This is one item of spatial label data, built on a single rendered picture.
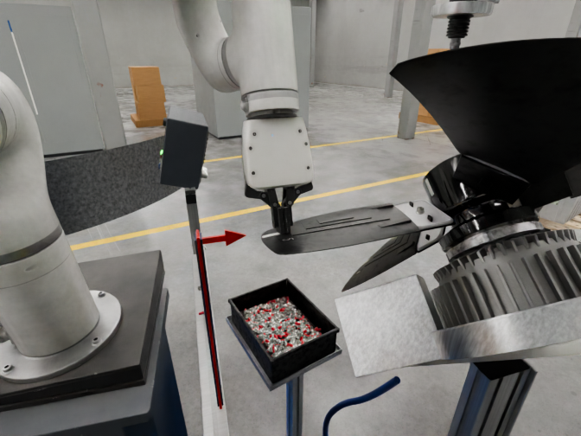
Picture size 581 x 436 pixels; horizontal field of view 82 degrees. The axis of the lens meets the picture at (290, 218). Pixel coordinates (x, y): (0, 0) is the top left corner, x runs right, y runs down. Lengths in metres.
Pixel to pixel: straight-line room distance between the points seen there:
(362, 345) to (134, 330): 0.39
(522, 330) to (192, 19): 0.57
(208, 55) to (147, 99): 7.89
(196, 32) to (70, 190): 1.61
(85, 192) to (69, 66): 4.32
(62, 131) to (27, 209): 5.84
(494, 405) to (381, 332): 0.27
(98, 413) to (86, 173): 1.59
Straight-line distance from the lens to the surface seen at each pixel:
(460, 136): 0.48
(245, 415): 1.70
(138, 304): 0.71
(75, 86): 6.30
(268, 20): 0.51
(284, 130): 0.50
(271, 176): 0.49
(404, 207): 0.60
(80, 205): 2.11
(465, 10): 0.50
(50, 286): 0.60
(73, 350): 0.66
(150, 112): 8.48
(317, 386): 1.78
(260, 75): 0.49
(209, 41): 0.57
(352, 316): 0.61
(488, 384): 0.72
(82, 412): 0.65
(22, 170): 0.60
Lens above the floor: 1.40
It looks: 25 degrees down
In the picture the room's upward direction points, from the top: straight up
